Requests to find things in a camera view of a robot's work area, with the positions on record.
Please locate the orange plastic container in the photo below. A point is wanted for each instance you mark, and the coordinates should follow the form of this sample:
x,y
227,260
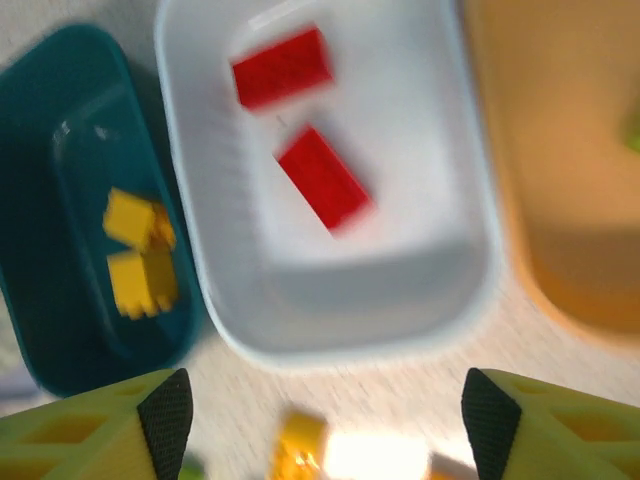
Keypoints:
x,y
565,175

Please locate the red lego brick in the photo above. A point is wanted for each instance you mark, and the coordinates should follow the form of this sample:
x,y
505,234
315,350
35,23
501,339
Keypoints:
x,y
325,180
282,67

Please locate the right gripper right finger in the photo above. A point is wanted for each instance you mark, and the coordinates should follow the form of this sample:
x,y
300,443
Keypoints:
x,y
560,430

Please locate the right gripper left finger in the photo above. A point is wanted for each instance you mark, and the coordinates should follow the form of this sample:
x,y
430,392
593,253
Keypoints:
x,y
90,435

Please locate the small green lego brick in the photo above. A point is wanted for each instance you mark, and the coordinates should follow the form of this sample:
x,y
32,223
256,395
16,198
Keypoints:
x,y
632,127

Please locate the white plastic container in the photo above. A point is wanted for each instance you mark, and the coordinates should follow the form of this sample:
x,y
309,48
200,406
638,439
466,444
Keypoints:
x,y
410,200

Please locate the teal plastic container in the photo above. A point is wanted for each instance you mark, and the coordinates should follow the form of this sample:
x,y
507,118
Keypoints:
x,y
60,125

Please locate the yellow lego brick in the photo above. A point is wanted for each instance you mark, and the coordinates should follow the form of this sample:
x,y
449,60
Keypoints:
x,y
297,442
142,282
132,217

